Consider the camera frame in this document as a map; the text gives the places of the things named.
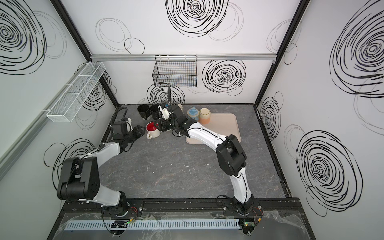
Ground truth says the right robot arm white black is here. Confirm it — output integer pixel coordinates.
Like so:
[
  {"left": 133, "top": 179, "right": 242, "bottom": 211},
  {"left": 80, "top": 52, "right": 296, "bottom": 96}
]
[{"left": 155, "top": 103, "right": 254, "bottom": 215}]

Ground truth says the black corner frame post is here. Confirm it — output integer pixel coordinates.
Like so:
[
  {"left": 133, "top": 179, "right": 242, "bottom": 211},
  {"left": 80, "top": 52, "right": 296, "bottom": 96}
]
[
  {"left": 254, "top": 0, "right": 310, "bottom": 107},
  {"left": 50, "top": 0, "right": 120, "bottom": 109}
]

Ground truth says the white wire shelf basket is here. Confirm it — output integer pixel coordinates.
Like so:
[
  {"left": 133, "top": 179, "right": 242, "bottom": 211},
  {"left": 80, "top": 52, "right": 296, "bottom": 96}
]
[{"left": 46, "top": 62, "right": 106, "bottom": 123}]

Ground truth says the cream white mug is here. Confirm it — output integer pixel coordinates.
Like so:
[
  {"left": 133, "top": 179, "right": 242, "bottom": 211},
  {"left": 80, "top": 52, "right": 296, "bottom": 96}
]
[{"left": 146, "top": 122, "right": 161, "bottom": 140}]

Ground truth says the aluminium wall rail left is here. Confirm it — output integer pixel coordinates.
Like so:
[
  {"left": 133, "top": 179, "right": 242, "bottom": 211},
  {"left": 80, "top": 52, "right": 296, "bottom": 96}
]
[{"left": 0, "top": 61, "right": 91, "bottom": 181}]

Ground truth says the black corner frame post right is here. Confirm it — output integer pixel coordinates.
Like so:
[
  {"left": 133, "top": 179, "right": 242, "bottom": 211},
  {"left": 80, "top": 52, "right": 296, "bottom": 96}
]
[{"left": 254, "top": 0, "right": 310, "bottom": 107}]

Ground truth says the orange cream mug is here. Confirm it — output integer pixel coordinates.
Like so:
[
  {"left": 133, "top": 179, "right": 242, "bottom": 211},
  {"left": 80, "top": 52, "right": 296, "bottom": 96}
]
[{"left": 199, "top": 108, "right": 211, "bottom": 125}]

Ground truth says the white black mug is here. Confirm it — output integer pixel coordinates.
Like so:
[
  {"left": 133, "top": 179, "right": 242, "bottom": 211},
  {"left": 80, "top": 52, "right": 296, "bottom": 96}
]
[{"left": 137, "top": 104, "right": 151, "bottom": 121}]

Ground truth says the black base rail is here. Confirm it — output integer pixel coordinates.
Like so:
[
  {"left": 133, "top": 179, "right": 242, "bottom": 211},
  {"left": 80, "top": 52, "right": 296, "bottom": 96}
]
[{"left": 59, "top": 196, "right": 304, "bottom": 219}]

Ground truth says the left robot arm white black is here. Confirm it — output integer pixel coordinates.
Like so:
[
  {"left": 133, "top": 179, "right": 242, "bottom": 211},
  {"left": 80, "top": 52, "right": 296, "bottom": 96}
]
[{"left": 57, "top": 121, "right": 146, "bottom": 217}]

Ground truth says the white slotted cable duct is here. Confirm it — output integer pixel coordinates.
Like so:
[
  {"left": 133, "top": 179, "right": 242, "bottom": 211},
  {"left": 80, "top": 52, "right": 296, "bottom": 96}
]
[{"left": 64, "top": 219, "right": 241, "bottom": 231}]

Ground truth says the beige plastic tray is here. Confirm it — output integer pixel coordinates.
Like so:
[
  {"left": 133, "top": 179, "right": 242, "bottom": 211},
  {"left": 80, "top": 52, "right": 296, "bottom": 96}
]
[{"left": 185, "top": 114, "right": 242, "bottom": 150}]

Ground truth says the aluminium wall rail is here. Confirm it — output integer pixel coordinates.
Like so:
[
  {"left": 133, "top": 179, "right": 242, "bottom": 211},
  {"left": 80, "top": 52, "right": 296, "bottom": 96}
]
[
  {"left": 0, "top": 61, "right": 91, "bottom": 181},
  {"left": 91, "top": 53, "right": 277, "bottom": 62}
]

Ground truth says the black wire hanging basket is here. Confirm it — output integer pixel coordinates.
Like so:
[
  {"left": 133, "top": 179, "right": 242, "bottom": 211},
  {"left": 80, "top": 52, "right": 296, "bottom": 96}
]
[{"left": 152, "top": 54, "right": 198, "bottom": 88}]

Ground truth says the black corner frame post left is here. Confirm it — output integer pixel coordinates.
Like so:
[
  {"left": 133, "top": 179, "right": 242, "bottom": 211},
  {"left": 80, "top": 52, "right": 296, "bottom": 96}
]
[{"left": 50, "top": 0, "right": 120, "bottom": 109}]

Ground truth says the blue butterfly mug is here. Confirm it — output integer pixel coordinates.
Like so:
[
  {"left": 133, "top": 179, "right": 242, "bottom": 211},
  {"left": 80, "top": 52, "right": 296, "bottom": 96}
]
[{"left": 187, "top": 107, "right": 200, "bottom": 122}]

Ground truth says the aluminium wall rail back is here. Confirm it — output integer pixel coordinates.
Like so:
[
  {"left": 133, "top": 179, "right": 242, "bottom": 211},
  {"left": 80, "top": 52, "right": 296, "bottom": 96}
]
[{"left": 91, "top": 53, "right": 277, "bottom": 62}]

